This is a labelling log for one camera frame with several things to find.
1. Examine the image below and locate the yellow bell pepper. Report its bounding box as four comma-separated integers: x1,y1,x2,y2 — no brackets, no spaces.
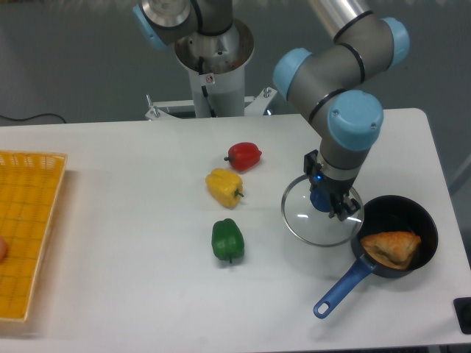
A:
205,168,244,209

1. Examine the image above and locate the black box table corner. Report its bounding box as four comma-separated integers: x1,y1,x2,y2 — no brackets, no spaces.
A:
453,297,471,335

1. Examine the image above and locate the green bell pepper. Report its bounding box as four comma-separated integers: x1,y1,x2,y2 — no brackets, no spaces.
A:
211,218,245,263

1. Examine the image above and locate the red bell pepper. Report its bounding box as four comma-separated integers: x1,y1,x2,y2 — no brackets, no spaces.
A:
224,142,262,172

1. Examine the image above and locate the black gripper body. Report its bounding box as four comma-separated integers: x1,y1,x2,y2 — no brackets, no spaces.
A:
303,150,356,206

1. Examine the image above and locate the glass lid blue knob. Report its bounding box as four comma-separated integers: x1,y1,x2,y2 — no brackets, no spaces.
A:
281,175,364,247

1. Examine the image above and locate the dark pot blue handle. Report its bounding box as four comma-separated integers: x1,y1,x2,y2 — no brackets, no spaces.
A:
313,195,439,318

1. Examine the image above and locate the golden pastry turnover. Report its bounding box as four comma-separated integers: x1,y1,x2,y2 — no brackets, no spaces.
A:
361,231,422,270

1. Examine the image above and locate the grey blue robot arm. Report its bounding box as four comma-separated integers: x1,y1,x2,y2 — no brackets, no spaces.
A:
133,1,410,220

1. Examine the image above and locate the black cable on floor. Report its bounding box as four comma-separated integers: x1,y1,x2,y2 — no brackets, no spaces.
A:
0,113,68,124

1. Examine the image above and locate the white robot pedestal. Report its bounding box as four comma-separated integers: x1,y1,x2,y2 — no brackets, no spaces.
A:
145,18,277,121

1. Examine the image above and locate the yellow woven basket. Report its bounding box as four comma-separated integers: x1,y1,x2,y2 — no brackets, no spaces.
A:
1,150,68,322

